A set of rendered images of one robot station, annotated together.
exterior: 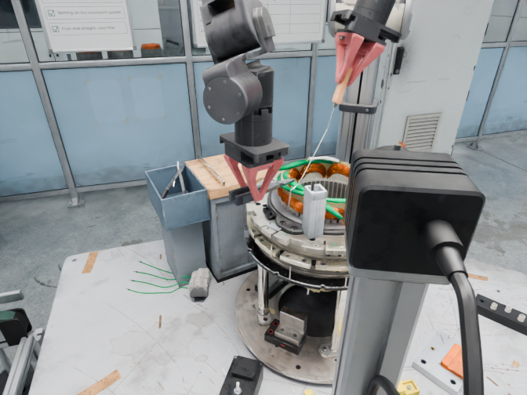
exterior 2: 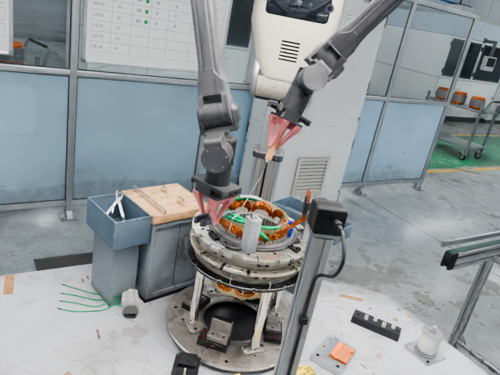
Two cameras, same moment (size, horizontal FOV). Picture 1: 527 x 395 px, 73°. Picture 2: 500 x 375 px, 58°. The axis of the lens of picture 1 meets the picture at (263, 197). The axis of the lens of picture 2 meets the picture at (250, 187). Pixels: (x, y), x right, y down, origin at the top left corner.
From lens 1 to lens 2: 0.49 m
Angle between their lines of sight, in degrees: 18
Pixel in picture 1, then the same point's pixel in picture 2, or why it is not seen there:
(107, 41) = not seen: outside the picture
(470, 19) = (355, 75)
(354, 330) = (309, 258)
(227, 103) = (216, 161)
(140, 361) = (88, 364)
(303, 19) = not seen: hidden behind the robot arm
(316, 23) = not seen: hidden behind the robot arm
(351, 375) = (306, 278)
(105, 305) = (39, 321)
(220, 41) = (208, 120)
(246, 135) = (216, 178)
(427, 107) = (316, 151)
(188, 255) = (123, 275)
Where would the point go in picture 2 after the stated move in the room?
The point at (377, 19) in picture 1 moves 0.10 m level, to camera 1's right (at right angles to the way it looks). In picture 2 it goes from (297, 111) to (335, 116)
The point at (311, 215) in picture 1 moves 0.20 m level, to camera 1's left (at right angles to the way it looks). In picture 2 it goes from (250, 236) to (164, 232)
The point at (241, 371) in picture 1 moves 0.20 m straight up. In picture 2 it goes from (185, 361) to (196, 291)
